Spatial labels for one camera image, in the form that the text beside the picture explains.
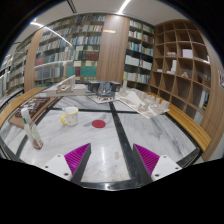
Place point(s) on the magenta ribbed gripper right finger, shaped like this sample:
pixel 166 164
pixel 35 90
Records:
pixel 151 166

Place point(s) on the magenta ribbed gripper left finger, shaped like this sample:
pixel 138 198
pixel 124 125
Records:
pixel 70 166

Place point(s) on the clear plastic water bottle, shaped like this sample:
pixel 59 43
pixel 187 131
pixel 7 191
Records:
pixel 31 130

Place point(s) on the red round coaster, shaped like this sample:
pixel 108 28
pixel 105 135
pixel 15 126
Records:
pixel 98 124

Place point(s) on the white city architectural model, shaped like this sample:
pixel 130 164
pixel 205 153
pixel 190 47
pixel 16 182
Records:
pixel 147 105

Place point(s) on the white wooden structure model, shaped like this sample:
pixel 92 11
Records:
pixel 67 87

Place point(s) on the dark grey building model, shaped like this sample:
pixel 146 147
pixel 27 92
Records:
pixel 103 91

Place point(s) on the wooden cubby display shelf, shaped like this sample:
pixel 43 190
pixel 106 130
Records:
pixel 181 67

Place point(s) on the dark bookshelf with books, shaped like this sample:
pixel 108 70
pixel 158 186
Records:
pixel 139 55

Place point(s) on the wooden bookshelf with books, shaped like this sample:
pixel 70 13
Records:
pixel 66 47

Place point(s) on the white mug with yellow handle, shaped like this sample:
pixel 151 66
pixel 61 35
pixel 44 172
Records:
pixel 70 116

